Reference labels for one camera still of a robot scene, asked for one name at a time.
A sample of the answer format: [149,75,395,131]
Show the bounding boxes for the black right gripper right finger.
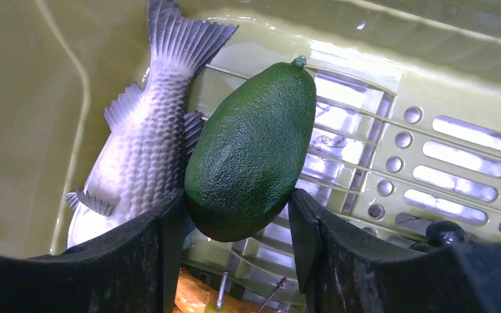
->
[288,189,501,312]

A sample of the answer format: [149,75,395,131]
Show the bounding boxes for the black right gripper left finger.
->
[0,189,187,312]

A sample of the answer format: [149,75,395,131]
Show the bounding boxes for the toy fish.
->
[65,1,237,247]

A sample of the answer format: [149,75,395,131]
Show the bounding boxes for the green toy avocado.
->
[185,55,317,243]

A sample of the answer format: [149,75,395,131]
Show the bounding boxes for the dark blue toy grapes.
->
[409,220,466,253]

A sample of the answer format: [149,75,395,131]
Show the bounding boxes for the green plastic bin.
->
[0,1,501,312]

